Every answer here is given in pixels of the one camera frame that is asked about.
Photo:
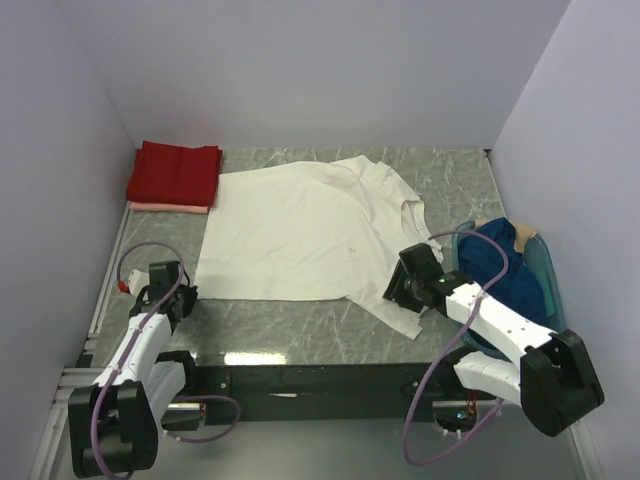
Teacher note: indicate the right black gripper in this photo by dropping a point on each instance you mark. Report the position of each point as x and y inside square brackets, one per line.
[400, 292]

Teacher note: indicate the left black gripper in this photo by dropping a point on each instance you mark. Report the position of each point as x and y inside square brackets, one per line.
[183, 298]

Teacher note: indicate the white t shirt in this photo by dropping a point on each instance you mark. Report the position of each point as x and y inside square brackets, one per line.
[313, 231]

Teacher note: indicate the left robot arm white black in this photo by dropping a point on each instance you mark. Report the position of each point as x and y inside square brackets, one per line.
[114, 423]

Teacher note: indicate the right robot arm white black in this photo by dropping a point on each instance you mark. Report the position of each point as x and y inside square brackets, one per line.
[548, 374]

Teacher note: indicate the folded pink t shirt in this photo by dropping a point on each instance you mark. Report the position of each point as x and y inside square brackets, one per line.
[160, 207]

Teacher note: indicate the folded red t shirt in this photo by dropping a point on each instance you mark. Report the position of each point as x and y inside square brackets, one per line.
[175, 175]

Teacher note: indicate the beige t shirt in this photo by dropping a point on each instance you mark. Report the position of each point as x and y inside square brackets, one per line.
[520, 233]

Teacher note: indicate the teal plastic basket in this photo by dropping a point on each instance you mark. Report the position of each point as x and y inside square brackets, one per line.
[529, 287]

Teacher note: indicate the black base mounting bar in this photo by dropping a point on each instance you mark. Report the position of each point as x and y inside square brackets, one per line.
[257, 393]

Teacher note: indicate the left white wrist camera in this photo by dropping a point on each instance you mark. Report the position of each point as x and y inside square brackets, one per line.
[134, 283]

